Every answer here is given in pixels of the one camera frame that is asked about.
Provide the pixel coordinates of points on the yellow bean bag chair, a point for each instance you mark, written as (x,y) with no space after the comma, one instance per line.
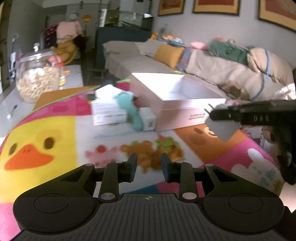
(66,51)

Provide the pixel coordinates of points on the colourful cartoon play mat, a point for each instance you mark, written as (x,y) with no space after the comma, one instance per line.
(60,136)

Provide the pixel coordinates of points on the pink floral blanket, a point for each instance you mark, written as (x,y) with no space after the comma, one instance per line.
(286,93)

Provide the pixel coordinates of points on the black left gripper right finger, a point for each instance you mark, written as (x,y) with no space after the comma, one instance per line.
(181,173)

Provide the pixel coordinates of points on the yellow cushion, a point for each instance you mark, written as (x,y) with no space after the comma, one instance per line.
(169,55)

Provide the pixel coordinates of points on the small white charger box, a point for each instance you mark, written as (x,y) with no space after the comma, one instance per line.
(148,119)

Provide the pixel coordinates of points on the framed red picture right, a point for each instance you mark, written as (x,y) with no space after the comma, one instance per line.
(281,13)

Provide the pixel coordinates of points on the beige covered sofa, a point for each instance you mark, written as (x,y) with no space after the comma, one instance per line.
(211,71)

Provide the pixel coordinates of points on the glass aquarium tank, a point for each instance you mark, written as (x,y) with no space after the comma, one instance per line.
(117,18)

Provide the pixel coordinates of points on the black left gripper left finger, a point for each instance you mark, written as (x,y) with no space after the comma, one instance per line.
(114,174)

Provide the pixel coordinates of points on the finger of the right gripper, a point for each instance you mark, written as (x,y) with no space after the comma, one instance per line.
(222,112)

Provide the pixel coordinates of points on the framed red picture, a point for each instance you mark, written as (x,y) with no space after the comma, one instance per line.
(171,7)
(227,7)
(281,13)

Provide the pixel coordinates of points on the white power adapter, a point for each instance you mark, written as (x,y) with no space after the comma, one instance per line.
(223,129)

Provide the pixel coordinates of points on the brown bear toy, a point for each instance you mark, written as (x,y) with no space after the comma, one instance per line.
(148,157)

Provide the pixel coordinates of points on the teal handheld massager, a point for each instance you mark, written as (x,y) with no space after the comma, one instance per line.
(125,101)

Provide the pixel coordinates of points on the brown plush on sofa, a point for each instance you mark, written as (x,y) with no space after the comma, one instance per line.
(235,91)

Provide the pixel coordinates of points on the white product box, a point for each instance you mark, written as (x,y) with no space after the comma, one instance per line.
(105,108)

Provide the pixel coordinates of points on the pink white cardboard box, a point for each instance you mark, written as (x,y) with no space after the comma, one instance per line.
(177,101)

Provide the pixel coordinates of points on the beige bundled blanket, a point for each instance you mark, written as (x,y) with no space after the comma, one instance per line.
(262,60)

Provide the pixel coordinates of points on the dark blue cabinet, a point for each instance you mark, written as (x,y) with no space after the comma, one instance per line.
(117,40)

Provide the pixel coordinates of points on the framed red picture left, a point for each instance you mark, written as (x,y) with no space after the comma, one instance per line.
(171,7)

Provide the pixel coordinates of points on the framed red picture middle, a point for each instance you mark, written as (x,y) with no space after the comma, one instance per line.
(227,7)

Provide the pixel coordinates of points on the glass jar of nuts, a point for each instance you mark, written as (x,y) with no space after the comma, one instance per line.
(38,72)

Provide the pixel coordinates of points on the metal spoon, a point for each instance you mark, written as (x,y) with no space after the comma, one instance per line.
(11,112)

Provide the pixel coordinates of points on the pink clothes pile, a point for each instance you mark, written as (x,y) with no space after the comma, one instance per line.
(68,31)

